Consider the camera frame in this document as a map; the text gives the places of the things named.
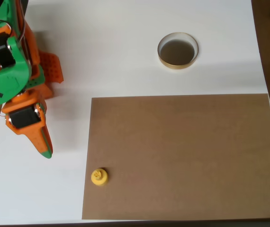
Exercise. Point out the orange robot base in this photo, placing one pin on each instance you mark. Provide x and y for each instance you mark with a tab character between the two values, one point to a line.
52	68

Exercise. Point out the round gold-rimmed bowl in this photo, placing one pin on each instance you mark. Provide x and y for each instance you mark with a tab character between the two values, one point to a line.
177	53

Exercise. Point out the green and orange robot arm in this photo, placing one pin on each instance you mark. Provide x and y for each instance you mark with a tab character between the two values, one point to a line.
7	78

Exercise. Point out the small yellow plastic piece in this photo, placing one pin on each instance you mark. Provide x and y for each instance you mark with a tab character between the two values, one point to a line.
99	177

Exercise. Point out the brown cardboard sheet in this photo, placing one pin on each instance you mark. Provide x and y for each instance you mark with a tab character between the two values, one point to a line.
180	156

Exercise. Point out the orange gripper black servo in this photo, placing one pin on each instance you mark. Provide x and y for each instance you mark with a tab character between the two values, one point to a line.
24	119

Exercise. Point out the white table sheet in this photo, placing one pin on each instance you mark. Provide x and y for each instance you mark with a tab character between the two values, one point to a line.
125	35

